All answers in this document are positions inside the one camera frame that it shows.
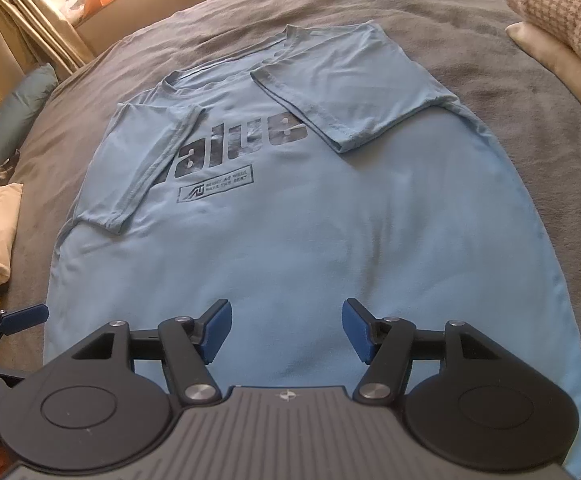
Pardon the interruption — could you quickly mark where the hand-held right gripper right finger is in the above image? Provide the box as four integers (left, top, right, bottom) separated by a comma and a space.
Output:
341, 297, 505, 405

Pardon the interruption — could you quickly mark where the white pillow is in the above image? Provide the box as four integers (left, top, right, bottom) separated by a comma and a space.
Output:
505, 21, 581, 137

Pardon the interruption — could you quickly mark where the houndstooth knitted pillow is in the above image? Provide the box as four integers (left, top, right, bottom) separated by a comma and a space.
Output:
489, 0, 581, 89

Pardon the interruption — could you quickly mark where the teal pillow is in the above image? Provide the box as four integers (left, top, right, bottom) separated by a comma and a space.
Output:
0, 63, 60, 177

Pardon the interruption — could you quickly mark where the beige curtain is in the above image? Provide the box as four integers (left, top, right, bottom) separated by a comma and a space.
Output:
0, 0, 97, 126

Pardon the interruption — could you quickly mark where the light blue t-shirt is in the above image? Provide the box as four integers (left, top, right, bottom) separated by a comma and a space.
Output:
43, 19, 581, 480

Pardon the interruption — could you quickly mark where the grey blanket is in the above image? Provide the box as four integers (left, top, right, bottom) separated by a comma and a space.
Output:
5, 0, 581, 411

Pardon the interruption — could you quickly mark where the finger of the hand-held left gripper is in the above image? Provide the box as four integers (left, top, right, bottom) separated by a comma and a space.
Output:
0, 303, 50, 346

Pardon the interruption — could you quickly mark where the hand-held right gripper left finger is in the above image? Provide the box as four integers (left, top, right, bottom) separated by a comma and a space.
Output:
70, 298, 234, 406

